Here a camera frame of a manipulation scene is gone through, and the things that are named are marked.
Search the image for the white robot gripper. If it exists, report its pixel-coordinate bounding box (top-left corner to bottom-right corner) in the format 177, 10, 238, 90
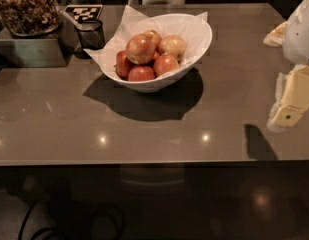
263, 0, 309, 132

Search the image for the large top red apple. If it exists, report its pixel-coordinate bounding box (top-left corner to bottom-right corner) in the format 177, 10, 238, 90
125, 34, 156, 64

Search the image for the white ceramic bowl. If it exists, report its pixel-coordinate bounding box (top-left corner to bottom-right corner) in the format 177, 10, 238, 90
101, 13, 214, 94

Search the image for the pale yellow-red apple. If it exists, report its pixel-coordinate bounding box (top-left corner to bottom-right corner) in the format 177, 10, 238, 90
159, 35, 187, 62

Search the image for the front right red apple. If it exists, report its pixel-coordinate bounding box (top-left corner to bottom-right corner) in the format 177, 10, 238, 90
153, 54, 179, 77

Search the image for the back small red apple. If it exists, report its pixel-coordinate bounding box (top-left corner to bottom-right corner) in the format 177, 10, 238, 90
144, 30, 162, 47

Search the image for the front centre red apple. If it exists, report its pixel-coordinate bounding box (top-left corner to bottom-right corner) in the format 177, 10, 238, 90
128, 66, 155, 82

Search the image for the left red apple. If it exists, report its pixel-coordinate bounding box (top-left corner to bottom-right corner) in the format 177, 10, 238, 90
115, 50, 134, 78

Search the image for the white paper liner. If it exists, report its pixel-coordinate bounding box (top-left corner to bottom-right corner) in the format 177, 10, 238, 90
85, 6, 212, 82

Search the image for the black mesh cup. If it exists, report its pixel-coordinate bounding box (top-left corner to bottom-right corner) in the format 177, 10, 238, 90
76, 20, 105, 50

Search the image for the black white marker tag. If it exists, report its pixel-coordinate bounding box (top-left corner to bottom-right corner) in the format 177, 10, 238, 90
65, 5, 103, 23

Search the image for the grey metal box stand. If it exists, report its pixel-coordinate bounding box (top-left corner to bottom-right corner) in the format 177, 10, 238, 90
0, 24, 79, 68

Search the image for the black floor cable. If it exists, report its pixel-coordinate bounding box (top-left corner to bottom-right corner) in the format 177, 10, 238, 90
17, 200, 126, 240

